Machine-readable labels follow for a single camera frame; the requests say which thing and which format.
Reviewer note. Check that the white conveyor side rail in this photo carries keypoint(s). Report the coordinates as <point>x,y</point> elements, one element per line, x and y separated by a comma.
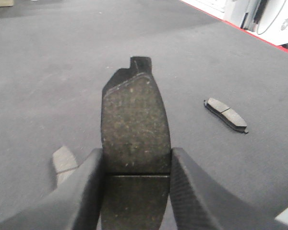
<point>265,19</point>

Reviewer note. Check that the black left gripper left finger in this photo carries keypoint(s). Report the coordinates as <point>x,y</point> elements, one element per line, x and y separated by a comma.
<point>74,205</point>

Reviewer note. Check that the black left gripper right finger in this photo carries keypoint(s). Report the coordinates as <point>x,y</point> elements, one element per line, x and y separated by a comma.
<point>200,203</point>

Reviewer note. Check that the cardboard box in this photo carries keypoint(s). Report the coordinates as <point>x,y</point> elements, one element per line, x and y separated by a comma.
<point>6,3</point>

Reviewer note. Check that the dark brake pad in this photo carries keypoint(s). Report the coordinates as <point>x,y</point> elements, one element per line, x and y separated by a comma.
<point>226,114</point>
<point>137,149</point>
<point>64,163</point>

